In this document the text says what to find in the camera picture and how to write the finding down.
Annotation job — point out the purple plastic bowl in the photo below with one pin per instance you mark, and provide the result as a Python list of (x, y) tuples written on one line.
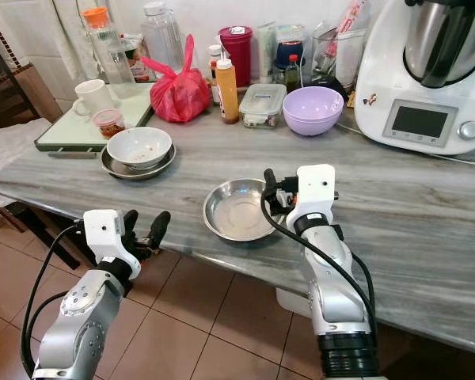
[(313, 111)]

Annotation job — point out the clear plastic jug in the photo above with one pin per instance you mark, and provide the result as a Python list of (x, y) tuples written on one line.
[(344, 59)]

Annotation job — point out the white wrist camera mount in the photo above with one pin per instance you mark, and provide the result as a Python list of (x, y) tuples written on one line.
[(313, 190), (104, 237)]

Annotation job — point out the white plastic bag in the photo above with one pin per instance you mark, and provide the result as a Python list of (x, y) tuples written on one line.
[(8, 146)]

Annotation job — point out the clear lidded food container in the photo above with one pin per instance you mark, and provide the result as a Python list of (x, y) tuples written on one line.
[(262, 103)]

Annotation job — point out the clear bottle with orange cap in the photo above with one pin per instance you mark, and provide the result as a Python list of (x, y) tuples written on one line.
[(109, 55)]

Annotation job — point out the shallow steel dish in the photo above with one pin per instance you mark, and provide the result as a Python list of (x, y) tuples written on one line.
[(119, 169), (236, 212)]

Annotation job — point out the white ceramic bowl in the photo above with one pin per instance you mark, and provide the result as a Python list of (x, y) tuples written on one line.
[(139, 145)]

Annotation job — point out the white hanging towel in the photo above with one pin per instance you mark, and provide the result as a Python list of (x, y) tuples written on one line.
[(73, 28)]

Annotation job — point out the dark wooden chair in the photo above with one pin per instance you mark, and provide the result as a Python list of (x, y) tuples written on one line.
[(8, 99)]

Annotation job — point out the pale green tray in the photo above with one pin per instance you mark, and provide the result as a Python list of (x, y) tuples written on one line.
[(67, 133)]

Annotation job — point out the white mug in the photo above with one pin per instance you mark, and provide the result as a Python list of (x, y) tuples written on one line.
[(91, 96)]

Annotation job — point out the dark bottle with red cap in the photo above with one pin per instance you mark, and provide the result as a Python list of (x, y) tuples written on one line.
[(292, 73)]

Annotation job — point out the maroon lidded canister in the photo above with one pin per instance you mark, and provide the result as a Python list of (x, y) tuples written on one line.
[(236, 51)]

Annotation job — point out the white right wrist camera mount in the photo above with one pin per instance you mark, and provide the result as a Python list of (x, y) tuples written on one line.
[(313, 190)]

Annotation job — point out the orange sauce squeeze bottle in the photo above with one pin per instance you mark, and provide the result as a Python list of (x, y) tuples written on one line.
[(226, 91)]

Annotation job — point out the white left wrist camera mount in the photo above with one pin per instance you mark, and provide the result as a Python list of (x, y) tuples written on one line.
[(104, 237)]

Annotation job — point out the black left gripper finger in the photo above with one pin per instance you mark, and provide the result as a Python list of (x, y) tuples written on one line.
[(131, 222), (160, 226)]

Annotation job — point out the pink patterned packet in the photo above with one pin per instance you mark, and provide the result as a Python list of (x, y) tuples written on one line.
[(348, 22)]

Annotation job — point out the clear bottle with white cap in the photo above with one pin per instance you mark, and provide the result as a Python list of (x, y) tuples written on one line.
[(161, 36)]

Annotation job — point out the blue jar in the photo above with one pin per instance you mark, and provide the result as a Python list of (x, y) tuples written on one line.
[(288, 54)]

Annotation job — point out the white kitchen cooking machine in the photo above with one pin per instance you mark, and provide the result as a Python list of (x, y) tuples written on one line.
[(380, 71)]

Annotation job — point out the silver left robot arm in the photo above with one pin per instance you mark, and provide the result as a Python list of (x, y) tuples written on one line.
[(79, 324)]

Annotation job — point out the red plastic bag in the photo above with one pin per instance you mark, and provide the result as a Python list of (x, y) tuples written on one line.
[(178, 95)]

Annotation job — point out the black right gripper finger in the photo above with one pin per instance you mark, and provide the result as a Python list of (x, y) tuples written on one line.
[(269, 180)]

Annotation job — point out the small red-lidded jar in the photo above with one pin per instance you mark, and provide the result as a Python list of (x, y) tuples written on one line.
[(108, 124)]

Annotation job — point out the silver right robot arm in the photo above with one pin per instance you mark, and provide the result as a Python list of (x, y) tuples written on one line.
[(332, 293)]

